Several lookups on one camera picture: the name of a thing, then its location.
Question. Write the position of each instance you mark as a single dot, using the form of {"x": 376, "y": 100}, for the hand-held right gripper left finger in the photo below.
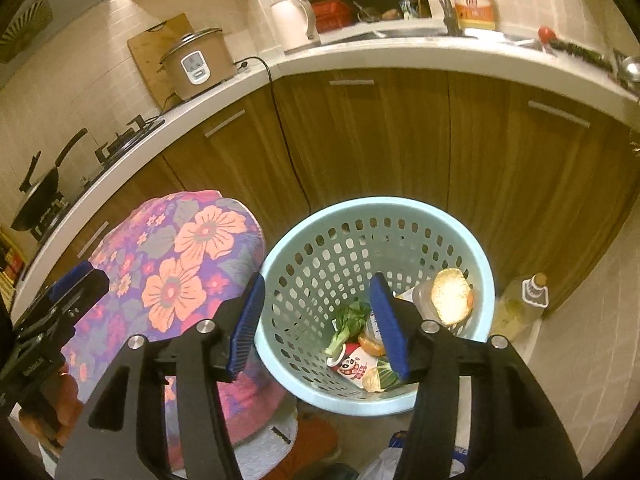
{"x": 245, "y": 330}

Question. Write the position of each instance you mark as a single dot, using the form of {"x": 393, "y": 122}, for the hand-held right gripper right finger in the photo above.
{"x": 390, "y": 330}

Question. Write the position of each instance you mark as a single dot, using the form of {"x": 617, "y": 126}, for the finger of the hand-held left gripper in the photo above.
{"x": 82, "y": 285}

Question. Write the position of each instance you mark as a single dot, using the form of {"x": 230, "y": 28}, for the red and white paper cup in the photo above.
{"x": 352, "y": 367}

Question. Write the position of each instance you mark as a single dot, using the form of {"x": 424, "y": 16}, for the round bread bun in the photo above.
{"x": 451, "y": 296}

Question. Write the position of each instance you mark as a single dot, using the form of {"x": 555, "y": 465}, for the light blue perforated basket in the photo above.
{"x": 320, "y": 260}

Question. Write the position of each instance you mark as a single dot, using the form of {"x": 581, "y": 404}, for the person's left hand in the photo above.
{"x": 67, "y": 400}

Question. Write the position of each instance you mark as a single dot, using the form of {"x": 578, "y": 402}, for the green bok choy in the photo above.
{"x": 350, "y": 325}

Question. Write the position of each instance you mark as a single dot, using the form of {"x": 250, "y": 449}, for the floral purple stool cover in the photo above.
{"x": 170, "y": 240}

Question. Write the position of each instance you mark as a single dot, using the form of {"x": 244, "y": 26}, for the black wok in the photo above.
{"x": 42, "y": 195}

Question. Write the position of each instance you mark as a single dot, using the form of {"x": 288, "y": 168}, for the orange slipper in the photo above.
{"x": 315, "y": 440}

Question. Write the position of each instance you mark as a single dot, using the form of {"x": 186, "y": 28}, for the clear cooking oil bottle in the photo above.
{"x": 520, "y": 310}

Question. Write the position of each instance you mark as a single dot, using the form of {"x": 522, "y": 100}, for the white plastic bag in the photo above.
{"x": 385, "y": 462}

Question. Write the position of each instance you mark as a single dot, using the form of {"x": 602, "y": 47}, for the black gas stove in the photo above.
{"x": 122, "y": 142}

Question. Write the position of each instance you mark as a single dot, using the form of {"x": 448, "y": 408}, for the wooden cutting board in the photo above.
{"x": 147, "y": 55}

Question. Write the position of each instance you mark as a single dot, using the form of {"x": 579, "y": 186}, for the beige rice cooker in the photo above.
{"x": 197, "y": 67}

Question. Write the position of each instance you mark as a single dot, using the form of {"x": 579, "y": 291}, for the metal kitchen sink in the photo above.
{"x": 390, "y": 34}

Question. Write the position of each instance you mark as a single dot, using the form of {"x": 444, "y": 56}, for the white electric kettle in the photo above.
{"x": 292, "y": 25}

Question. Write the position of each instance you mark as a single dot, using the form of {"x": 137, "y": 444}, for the red plastic container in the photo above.
{"x": 330, "y": 15}

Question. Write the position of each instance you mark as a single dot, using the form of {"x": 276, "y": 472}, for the red tomato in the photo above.
{"x": 547, "y": 34}

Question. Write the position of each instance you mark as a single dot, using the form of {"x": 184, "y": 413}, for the yellow oil jug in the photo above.
{"x": 472, "y": 5}

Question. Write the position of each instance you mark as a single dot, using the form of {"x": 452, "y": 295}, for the dark green vegetable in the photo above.
{"x": 580, "y": 52}

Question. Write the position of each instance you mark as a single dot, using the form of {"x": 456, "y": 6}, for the metal ladle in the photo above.
{"x": 629, "y": 67}

